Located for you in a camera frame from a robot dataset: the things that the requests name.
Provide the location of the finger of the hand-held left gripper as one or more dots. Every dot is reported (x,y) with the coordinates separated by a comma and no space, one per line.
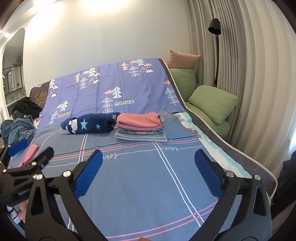
(44,157)
(17,147)

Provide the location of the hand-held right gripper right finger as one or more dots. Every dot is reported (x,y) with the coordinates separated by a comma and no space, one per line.
(208,173)

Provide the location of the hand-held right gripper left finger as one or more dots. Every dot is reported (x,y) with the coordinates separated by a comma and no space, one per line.
(89,173)

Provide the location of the pink garment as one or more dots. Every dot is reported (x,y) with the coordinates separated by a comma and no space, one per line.
(29,154)

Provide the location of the pink sweater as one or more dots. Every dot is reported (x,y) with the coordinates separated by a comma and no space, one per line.
(138,121)

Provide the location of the person's left forearm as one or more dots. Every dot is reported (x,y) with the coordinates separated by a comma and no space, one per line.
(20,213)

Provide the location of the black clothes pile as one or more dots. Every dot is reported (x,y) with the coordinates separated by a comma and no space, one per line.
(27,107)

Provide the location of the blue-grey fleece robe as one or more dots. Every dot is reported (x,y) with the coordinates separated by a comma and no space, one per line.
(18,132)

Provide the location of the navy star fleece blanket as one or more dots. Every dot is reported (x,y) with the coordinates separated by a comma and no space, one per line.
(92,125)

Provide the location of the purple tree-print bedsheet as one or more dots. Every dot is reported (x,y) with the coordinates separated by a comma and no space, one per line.
(150,173)

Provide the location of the folded grey garment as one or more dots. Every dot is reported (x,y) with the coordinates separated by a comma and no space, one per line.
(143,138)

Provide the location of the large green pillow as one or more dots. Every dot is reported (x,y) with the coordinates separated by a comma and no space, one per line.
(212,102)

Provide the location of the folded floral garment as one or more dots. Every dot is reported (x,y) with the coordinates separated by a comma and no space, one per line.
(148,132)

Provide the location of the dark cloth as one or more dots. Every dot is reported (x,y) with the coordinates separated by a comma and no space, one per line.
(286,185)

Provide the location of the hanging green plant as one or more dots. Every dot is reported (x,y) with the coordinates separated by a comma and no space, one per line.
(18,60)

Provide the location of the purple tree-print sheet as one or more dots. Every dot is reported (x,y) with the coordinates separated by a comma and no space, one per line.
(138,92)

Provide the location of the small green pillow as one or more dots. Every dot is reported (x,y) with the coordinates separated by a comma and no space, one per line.
(182,81)

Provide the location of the beige curtain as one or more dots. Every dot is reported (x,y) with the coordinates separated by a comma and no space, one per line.
(254,69)

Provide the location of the beige pillow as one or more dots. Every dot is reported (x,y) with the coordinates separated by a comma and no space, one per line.
(182,59)

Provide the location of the black floor lamp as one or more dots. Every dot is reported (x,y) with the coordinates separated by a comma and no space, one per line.
(214,26)

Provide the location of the wall mirror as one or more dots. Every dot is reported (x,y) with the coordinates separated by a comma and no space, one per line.
(11,80)

